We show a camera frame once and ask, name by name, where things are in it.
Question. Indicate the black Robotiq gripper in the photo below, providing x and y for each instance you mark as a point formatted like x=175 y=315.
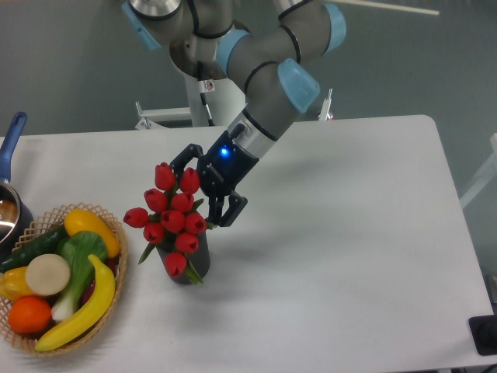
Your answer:
x=221 y=169

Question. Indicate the red tulip bouquet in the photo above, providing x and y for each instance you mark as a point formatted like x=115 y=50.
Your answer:
x=172 y=213

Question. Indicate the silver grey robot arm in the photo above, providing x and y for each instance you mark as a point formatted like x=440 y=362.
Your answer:
x=268 y=70

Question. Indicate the green bok choy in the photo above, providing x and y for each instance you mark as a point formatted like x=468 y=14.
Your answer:
x=76 y=250

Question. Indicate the yellow banana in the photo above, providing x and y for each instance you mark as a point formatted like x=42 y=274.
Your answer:
x=88 y=315

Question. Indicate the green cucumber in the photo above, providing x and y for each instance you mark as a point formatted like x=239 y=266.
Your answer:
x=46 y=243

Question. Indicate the beige round disc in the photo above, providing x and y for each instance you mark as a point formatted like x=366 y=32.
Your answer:
x=48 y=274

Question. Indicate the woven wicker basket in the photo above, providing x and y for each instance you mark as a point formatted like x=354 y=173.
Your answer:
x=40 y=226

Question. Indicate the yellow bell pepper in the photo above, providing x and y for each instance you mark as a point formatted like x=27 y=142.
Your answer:
x=14 y=285

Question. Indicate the orange fruit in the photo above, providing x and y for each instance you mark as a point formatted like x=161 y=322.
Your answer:
x=30 y=315

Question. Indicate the black device at table edge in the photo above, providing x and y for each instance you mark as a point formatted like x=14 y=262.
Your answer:
x=483 y=331

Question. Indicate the white table clamp bracket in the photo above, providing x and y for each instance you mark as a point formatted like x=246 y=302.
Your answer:
x=162 y=118

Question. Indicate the blue handled steel saucepan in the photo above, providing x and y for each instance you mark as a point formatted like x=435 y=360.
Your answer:
x=15 y=215

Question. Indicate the white frame at right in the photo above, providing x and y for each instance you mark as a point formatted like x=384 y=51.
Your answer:
x=481 y=178

